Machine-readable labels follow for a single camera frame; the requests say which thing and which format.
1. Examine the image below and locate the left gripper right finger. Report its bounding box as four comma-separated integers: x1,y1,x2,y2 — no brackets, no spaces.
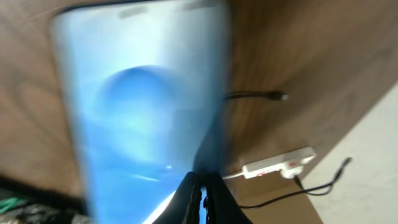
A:
203,173,252,224

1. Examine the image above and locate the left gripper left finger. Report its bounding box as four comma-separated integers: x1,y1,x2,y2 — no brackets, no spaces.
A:
153,172,202,224

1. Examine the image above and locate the black USB charging cable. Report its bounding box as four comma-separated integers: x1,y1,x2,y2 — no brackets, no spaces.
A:
223,90,354,210

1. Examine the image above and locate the blue Galaxy smartphone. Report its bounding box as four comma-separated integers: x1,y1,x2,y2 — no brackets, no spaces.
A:
51,1,230,224

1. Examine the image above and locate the white USB charger plug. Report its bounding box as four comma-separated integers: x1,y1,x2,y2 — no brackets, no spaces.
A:
280,166,303,179

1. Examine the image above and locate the white power strip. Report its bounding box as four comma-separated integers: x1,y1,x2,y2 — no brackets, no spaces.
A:
242,147,317,179

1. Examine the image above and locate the white power strip cord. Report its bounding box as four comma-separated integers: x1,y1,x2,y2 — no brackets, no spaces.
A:
222,171,245,180

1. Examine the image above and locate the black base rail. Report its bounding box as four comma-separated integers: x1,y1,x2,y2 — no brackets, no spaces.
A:
1,177,94,224

